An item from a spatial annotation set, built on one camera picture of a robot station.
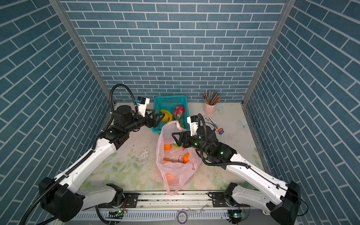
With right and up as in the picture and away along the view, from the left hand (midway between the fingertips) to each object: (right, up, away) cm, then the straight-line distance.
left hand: (160, 113), depth 72 cm
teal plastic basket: (-1, +9, +43) cm, 44 cm away
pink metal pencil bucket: (+32, +3, +36) cm, 48 cm away
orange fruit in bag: (+2, -22, +15) cm, 27 cm away
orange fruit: (+14, -28, +12) cm, 33 cm away
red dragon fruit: (+8, +1, +33) cm, 33 cm away
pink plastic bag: (+10, -27, +1) cm, 29 cm away
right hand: (+8, -10, -4) cm, 14 cm away
